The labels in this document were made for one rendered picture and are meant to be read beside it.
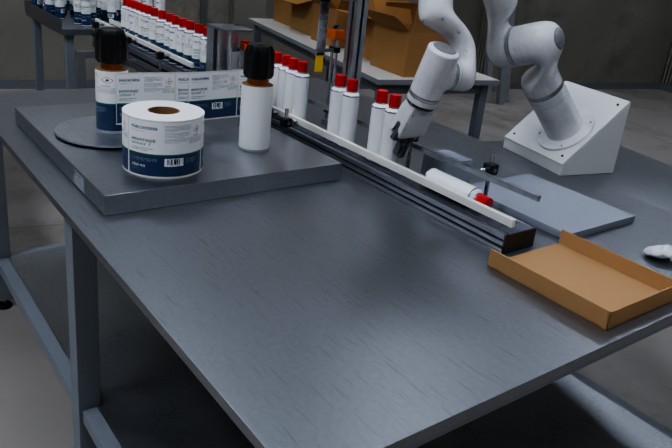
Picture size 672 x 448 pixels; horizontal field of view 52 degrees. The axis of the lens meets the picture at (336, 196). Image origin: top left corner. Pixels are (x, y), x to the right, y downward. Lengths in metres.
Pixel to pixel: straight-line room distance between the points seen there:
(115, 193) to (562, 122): 1.39
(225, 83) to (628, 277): 1.23
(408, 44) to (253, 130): 1.99
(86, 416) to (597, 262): 1.36
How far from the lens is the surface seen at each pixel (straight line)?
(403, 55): 3.84
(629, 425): 2.30
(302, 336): 1.21
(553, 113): 2.29
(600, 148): 2.39
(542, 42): 2.12
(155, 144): 1.71
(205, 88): 2.09
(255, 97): 1.92
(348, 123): 2.05
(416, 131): 1.86
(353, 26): 2.24
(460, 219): 1.71
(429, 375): 1.16
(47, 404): 2.46
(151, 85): 2.03
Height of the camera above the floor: 1.48
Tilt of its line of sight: 21 degrees down
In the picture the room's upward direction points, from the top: 6 degrees clockwise
